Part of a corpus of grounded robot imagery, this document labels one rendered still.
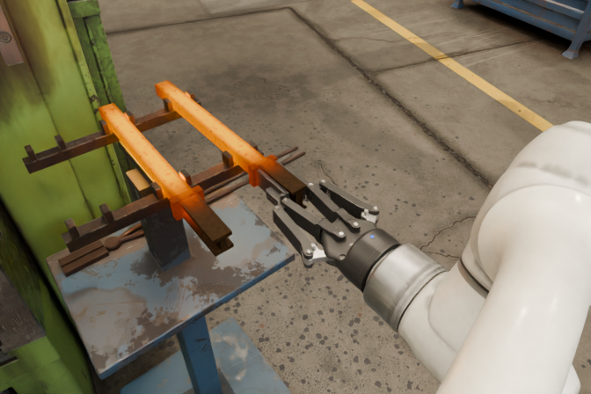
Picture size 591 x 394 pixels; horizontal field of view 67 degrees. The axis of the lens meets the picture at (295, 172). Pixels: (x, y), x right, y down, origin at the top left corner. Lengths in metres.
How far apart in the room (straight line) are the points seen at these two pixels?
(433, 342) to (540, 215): 0.18
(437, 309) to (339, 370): 1.08
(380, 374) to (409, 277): 1.06
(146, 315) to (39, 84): 0.50
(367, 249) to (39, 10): 0.73
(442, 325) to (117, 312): 0.59
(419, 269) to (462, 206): 1.60
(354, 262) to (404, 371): 1.05
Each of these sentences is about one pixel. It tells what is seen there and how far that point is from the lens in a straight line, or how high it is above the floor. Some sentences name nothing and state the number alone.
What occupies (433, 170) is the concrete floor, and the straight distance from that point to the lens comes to 2.26.
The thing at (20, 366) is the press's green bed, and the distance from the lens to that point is 1.24.
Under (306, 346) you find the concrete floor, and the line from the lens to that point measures 1.56.
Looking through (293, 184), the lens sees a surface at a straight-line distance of 0.62.
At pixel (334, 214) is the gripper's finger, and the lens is 0.60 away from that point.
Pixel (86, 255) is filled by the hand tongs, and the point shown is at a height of 0.69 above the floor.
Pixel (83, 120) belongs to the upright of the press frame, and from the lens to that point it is 1.07.
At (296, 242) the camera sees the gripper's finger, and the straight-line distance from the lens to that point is 0.57.
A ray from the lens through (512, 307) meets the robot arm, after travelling 0.30.
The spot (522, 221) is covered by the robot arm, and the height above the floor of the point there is 1.13.
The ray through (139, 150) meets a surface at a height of 0.95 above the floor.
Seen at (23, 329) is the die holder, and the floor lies 0.52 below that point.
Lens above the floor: 1.37
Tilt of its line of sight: 40 degrees down
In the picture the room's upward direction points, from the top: straight up
